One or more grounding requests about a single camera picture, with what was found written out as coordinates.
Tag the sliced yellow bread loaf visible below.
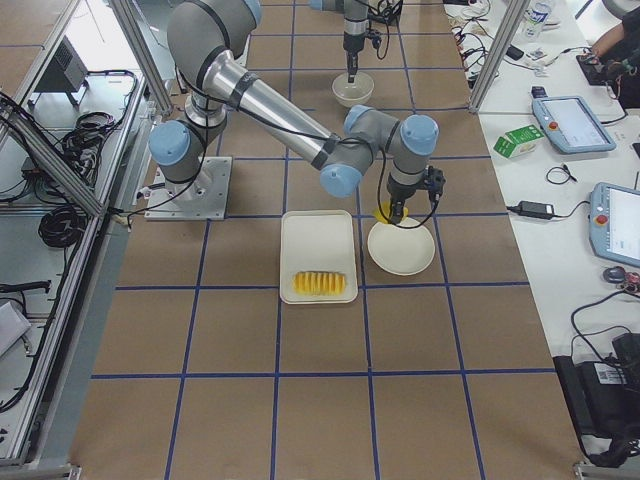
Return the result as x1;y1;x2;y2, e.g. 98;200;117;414
292;271;347;296

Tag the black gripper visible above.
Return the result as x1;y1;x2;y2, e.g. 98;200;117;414
343;32;364;83
386;175;416;225

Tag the cream round plate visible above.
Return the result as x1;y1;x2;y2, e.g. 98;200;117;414
367;218;435;276

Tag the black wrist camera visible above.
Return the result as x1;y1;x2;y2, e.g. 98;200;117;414
423;166;446;203

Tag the white ceramic bowl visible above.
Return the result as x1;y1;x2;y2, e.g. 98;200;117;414
332;71;375;108

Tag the yellow lemon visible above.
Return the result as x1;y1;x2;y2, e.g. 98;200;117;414
373;201;409;224

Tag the blue teach pendant upper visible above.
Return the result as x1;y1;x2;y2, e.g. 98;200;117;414
532;96;616;154

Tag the blue teach pendant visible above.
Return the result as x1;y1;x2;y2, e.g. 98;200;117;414
589;182;640;267
532;96;616;154

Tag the blue teach pendant lower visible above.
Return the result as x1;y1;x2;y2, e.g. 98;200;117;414
589;182;640;267

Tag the cream rectangular tray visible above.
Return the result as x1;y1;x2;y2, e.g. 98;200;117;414
280;210;358;305

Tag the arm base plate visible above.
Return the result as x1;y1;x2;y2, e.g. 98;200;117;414
144;156;233;221

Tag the aluminium frame post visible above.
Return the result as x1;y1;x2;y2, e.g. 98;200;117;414
469;0;529;114

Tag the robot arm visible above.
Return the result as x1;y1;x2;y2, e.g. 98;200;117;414
308;0;369;84
149;1;445;226

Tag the green white carton box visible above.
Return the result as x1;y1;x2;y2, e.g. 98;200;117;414
493;124;544;158

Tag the grey electronics box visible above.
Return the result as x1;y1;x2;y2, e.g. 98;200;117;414
34;36;89;107

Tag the black power adapter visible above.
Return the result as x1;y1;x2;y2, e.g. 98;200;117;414
518;201;555;220

